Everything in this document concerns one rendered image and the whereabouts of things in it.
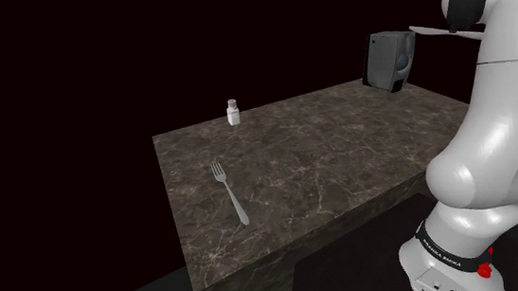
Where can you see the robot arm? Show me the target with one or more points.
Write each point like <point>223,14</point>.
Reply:
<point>496,154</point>

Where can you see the white salt shaker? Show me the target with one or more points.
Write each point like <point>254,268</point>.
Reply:
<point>233,114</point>

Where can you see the grey metal fork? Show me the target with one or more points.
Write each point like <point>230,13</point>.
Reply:
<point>231,195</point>

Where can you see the grey coffee machine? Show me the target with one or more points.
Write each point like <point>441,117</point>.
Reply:
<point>386,60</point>

